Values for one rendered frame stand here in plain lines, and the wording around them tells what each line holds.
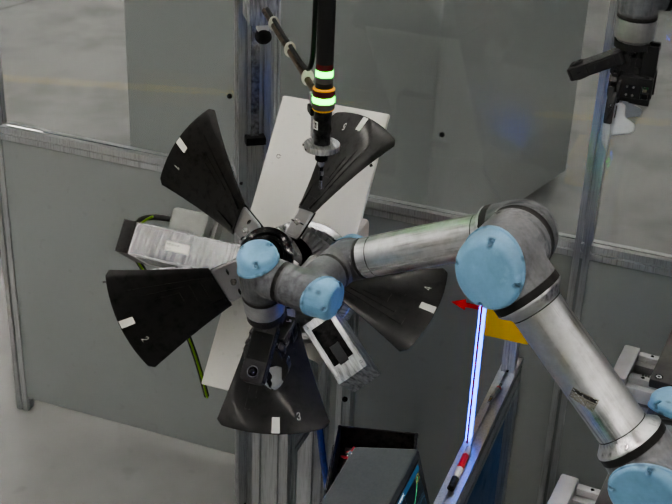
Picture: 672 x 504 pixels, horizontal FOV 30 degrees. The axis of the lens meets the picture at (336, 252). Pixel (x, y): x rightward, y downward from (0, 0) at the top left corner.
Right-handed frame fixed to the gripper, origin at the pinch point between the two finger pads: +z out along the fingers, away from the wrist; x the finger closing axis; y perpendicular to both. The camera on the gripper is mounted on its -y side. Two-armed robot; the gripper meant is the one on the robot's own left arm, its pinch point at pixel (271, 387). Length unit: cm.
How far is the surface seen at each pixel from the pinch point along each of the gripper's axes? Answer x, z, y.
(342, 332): -5.9, 6.4, 22.6
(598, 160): -44, 10, 95
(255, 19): 35, -25, 81
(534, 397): -37, 78, 74
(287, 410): -1.6, 9.2, 2.1
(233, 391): 8.4, 4.0, -0.4
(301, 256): 4.1, -7.9, 27.8
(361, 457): -31, -29, -29
